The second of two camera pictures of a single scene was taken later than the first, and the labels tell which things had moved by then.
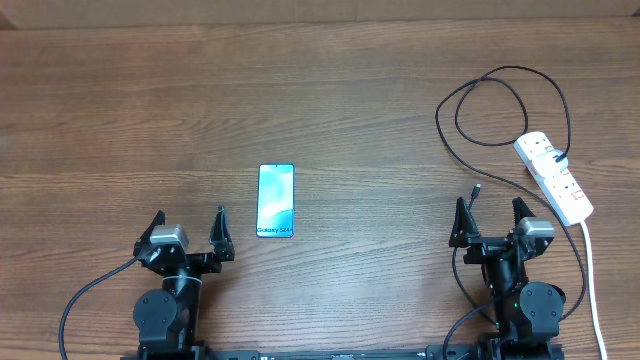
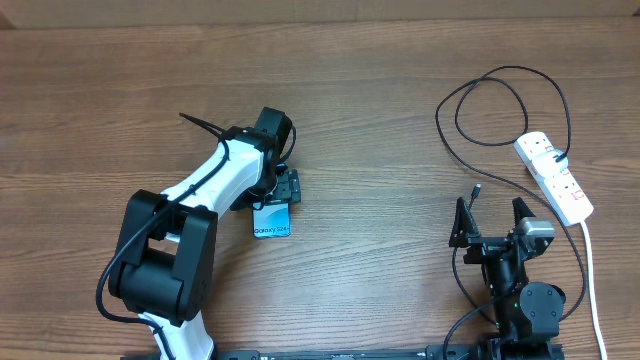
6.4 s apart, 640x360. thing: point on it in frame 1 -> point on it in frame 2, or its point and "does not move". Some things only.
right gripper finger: (521, 211) does not move
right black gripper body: (483, 248) does not move
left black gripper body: (205, 263) -> (287, 189)
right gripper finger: (465, 225) does not move
